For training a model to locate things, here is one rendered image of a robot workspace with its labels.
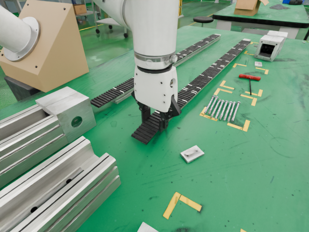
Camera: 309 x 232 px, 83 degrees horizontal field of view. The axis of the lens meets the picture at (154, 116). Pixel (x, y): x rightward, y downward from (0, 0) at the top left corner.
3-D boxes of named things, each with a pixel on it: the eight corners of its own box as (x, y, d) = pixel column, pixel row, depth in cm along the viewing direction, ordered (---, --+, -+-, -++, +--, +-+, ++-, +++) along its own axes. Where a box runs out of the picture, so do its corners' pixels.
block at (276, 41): (254, 51, 100) (260, 33, 94) (276, 56, 94) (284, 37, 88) (248, 56, 94) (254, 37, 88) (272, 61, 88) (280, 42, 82)
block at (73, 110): (71, 109, 57) (62, 83, 51) (96, 124, 51) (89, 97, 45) (44, 124, 51) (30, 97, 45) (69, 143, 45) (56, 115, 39)
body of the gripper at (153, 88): (185, 60, 37) (180, 104, 44) (146, 49, 41) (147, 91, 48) (164, 72, 32) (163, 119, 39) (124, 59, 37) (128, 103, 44)
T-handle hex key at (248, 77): (238, 76, 75) (239, 72, 74) (259, 79, 73) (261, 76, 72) (237, 95, 64) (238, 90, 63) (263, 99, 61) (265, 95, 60)
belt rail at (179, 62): (214, 38, 121) (215, 33, 119) (220, 39, 119) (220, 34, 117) (109, 100, 61) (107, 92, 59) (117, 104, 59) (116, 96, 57)
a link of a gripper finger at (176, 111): (187, 104, 38) (176, 118, 42) (161, 82, 39) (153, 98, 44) (185, 107, 37) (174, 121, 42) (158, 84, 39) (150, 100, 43)
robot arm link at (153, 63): (185, 48, 36) (183, 62, 38) (151, 41, 40) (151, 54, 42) (161, 60, 30) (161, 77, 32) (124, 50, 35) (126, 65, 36)
